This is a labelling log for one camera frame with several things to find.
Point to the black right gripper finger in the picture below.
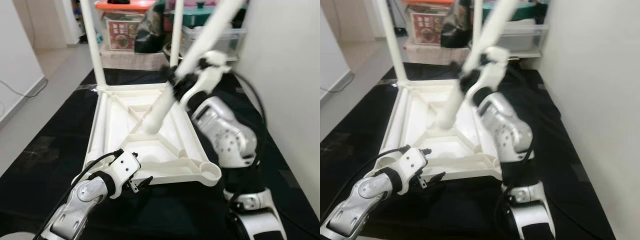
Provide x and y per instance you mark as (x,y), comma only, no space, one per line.
(171,77)
(460,71)

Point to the white plastic children table top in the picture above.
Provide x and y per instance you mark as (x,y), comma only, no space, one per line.
(165,150)
(450,145)

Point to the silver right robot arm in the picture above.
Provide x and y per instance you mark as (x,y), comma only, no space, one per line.
(225,135)
(510,130)

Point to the black round wok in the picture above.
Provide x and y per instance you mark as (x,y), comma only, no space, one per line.
(166,52)

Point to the white low storage box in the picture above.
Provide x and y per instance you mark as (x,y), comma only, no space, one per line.
(435,55)
(130,61)

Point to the black glossy bag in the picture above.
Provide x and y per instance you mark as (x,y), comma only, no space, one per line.
(455,27)
(150,35)

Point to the red printed carton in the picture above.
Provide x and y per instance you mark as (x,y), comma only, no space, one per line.
(121,35)
(426,29)

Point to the clear plastic storage bin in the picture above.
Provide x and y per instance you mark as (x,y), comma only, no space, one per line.
(230,40)
(525,37)

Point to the green round pot lid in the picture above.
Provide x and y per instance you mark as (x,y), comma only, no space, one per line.
(532,11)
(192,17)

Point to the clear tape strip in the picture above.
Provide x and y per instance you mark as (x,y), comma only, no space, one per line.
(390,83)
(85,87)

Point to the clear storage box orange lid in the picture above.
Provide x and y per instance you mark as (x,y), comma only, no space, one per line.
(425,2)
(125,6)

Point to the black table cloth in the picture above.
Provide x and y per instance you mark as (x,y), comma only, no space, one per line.
(50,130)
(350,140)

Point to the small black object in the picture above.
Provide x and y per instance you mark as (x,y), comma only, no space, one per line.
(117,1)

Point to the grey tape patch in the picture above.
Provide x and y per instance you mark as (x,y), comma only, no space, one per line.
(290,179)
(580,173)

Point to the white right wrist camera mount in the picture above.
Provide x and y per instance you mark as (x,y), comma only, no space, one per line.
(212,72)
(495,67)

